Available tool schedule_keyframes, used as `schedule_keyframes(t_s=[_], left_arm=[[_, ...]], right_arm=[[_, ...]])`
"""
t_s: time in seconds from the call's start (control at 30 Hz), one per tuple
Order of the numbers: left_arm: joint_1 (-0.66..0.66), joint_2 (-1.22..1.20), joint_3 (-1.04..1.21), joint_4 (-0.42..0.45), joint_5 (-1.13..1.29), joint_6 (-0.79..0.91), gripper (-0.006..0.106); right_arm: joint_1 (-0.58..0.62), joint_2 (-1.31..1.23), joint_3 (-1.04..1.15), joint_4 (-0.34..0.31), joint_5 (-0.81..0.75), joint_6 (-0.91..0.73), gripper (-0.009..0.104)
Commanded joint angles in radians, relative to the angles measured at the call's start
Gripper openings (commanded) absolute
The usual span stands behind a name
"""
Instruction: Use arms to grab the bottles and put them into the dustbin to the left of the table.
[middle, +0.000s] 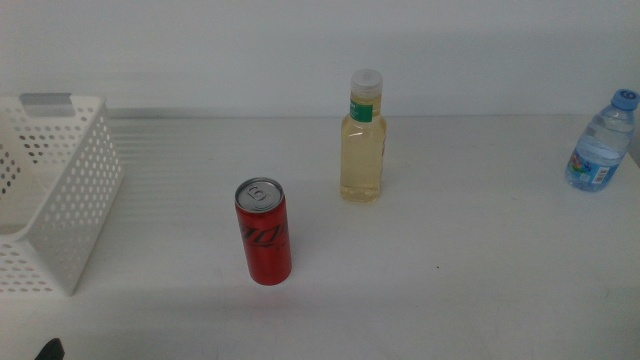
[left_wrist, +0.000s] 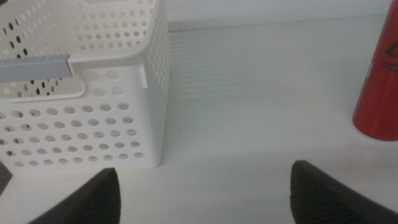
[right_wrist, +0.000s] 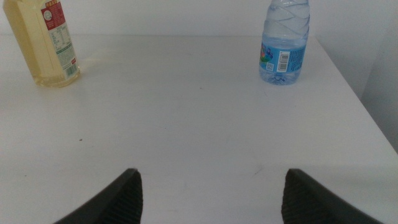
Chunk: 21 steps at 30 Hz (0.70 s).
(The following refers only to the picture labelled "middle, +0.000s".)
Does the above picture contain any red soda can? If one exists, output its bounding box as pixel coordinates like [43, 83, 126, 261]
[234, 177, 293, 287]

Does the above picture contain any yellow tea bottle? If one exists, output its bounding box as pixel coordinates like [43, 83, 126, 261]
[339, 68, 388, 204]

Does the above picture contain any small blue-capped water bottle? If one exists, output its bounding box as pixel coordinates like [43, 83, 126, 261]
[564, 88, 640, 193]

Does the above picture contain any white perforated plastic basket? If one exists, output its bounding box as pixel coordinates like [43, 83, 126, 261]
[0, 92, 124, 298]

